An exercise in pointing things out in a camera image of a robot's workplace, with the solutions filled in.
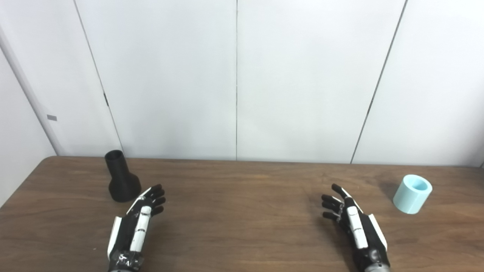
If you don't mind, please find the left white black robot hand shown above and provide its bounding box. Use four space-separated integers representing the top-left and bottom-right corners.
107 184 166 271

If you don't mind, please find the black plastic nozzle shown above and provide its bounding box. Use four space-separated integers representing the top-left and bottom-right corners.
105 150 142 202

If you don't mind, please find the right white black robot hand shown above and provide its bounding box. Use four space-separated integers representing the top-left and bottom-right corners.
321 184 391 270

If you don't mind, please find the light blue cup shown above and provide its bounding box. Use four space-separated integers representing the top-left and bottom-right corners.
393 174 433 215

